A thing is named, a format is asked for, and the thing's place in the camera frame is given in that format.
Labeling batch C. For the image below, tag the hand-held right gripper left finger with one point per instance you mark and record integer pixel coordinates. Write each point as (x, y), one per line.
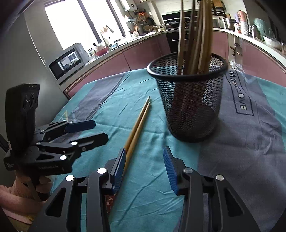
(118, 174)

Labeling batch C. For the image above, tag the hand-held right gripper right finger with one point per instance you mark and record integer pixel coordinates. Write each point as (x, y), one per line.
(171, 171)

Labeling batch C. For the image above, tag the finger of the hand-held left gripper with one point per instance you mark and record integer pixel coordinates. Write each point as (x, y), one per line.
(93, 139)
(80, 126)

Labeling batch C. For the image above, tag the black mesh cup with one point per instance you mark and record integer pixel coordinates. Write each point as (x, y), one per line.
(207, 125)

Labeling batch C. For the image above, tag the bunch of bamboo chopsticks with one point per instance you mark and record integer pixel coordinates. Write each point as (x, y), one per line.
(196, 44)

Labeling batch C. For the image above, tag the person's left hand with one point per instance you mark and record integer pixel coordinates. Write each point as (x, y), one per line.
(22, 185)

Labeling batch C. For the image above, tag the teal grey printed tablecloth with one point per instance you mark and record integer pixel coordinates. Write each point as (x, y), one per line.
(111, 100)

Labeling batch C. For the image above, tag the silver microwave oven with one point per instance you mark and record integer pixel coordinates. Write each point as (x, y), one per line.
(66, 62)

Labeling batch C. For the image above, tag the red bowl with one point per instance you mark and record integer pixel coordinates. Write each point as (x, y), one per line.
(101, 51)

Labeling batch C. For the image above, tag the mauve kitchen cabinets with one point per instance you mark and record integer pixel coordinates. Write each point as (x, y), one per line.
(134, 60)

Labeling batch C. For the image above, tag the kitchen faucet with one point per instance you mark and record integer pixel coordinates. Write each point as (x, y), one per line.
(107, 33)

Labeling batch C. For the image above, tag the kitchen window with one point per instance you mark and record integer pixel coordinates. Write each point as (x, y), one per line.
(73, 22)

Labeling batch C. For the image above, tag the black built-in oven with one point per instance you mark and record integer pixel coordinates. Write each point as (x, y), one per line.
(173, 44)

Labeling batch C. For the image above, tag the hanging black frying pan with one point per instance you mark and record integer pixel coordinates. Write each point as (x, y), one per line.
(150, 21)

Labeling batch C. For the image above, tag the white water heater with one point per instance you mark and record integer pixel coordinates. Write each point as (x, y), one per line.
(128, 4)

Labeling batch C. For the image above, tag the black lidded pan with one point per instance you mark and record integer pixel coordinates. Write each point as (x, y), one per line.
(173, 22)

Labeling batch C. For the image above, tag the steel pot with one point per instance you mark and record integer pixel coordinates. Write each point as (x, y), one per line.
(229, 23)

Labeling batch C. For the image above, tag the white plastic container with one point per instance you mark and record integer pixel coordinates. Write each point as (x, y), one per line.
(244, 28)

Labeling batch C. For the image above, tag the pink white kitchen appliance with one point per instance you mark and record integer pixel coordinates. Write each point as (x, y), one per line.
(242, 17)

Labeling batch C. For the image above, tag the mint green appliance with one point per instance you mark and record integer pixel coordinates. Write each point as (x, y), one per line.
(260, 26)

